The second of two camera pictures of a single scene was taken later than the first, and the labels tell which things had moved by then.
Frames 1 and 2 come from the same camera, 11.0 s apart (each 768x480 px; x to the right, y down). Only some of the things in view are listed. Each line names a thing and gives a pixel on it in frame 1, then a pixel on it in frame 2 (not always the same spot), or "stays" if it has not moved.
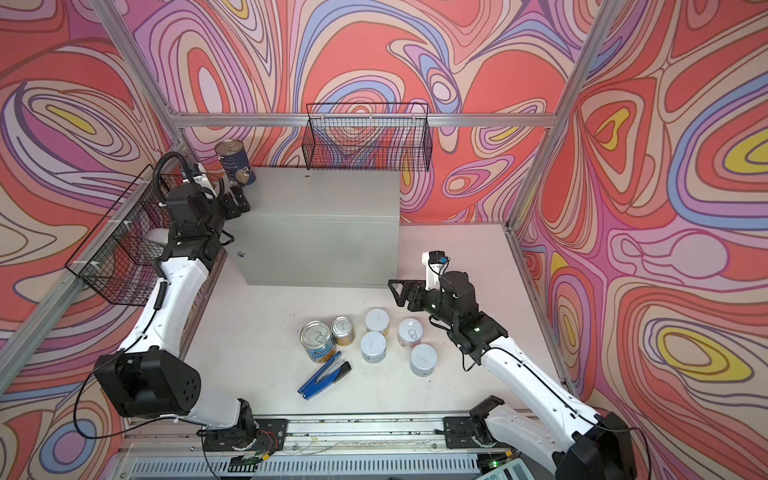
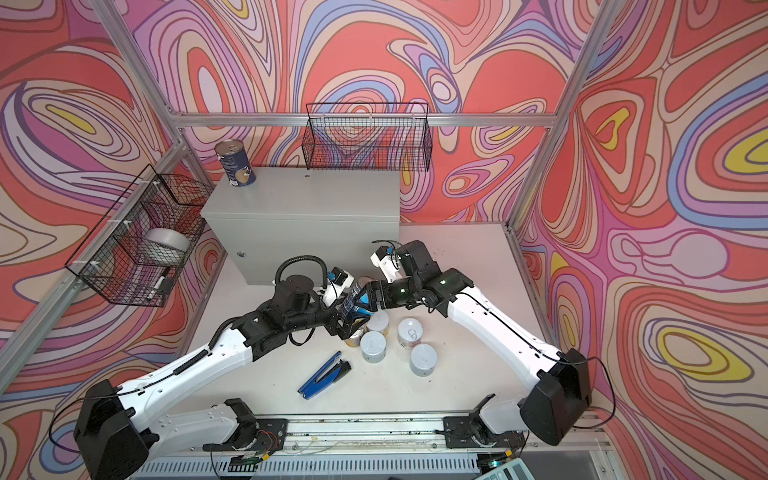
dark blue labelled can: x=233 y=156 stays
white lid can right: x=423 y=360 stays
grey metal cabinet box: x=321 y=227 stays
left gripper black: x=231 y=210 -> x=345 y=330
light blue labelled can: x=316 y=339 -> x=352 y=306
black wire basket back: x=367 y=136 stays
